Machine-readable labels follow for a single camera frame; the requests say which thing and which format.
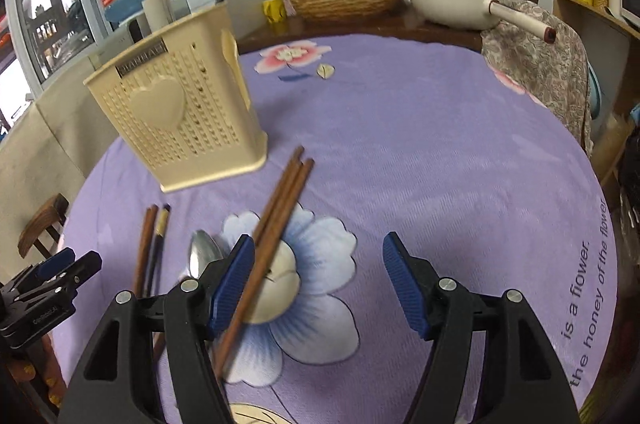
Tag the wooden shelf unit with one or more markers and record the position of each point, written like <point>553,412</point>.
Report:
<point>600,48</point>

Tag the beige plastic utensil holder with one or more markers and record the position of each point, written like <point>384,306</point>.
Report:
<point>165,128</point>

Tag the floral patterned cloth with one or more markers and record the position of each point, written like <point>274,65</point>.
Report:
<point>545,63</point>

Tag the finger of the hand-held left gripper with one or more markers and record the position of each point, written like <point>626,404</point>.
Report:
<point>56,261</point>
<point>82,269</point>

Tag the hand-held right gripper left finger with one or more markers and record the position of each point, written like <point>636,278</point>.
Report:
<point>232,284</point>

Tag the wooden chair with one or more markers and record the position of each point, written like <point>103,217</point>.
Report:
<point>42,224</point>

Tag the white pan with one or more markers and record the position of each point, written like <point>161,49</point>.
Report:
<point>450,11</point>

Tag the window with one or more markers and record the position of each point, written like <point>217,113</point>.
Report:
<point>45,3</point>

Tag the white paper roll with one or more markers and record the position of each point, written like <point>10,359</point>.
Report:
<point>156,11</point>

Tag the white water dispenser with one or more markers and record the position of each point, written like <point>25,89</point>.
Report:
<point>131,31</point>

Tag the purple floral tablecloth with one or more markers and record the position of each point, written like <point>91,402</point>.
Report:
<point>400,128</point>

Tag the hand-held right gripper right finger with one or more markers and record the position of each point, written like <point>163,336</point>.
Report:
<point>405,289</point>

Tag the metal spoon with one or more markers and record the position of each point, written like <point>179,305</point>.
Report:
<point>202,254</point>

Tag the yellow cup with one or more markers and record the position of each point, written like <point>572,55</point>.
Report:
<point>274,9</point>

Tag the brown wooden chopstick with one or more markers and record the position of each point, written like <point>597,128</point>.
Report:
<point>280,224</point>
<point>146,244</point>
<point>285,181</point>

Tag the dark chopstick with gold band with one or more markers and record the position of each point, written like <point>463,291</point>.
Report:
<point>161,226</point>

